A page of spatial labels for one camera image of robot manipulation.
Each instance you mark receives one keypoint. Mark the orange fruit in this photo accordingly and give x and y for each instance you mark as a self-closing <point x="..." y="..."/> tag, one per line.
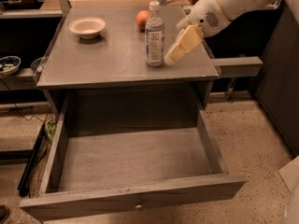
<point x="141" y="19"/>

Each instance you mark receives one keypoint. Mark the clear plastic container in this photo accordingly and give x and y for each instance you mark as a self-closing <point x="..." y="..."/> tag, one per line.
<point x="37" y="66"/>

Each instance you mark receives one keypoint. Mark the clear plastic water bottle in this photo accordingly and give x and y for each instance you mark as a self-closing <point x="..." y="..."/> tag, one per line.
<point x="154" y="36"/>

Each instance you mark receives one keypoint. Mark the grey side shelf left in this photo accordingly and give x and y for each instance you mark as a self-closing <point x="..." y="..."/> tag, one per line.
<point x="22" y="80"/>

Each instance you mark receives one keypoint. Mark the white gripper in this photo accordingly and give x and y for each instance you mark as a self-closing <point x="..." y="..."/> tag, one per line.
<point x="206" y="17"/>

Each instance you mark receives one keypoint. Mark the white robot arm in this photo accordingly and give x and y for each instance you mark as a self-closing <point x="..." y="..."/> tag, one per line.
<point x="235" y="8"/>

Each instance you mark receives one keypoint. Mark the dark shoe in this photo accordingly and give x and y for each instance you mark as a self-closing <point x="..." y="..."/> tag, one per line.
<point x="4" y="213"/>

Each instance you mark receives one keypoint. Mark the black floor bar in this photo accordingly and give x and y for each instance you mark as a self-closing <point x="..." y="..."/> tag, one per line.
<point x="23" y="187"/>

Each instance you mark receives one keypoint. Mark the white paper bowl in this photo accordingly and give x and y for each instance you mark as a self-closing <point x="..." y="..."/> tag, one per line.
<point x="87" y="27"/>

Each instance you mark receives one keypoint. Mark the metal drawer knob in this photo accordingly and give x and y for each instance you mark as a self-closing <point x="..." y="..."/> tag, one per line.
<point x="139" y="205"/>

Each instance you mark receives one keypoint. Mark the open grey top drawer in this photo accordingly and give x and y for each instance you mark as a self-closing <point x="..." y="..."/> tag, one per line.
<point x="114" y="147"/>

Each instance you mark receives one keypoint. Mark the blue patterned bowl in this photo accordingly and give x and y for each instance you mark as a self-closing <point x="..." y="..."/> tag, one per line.
<point x="9" y="65"/>

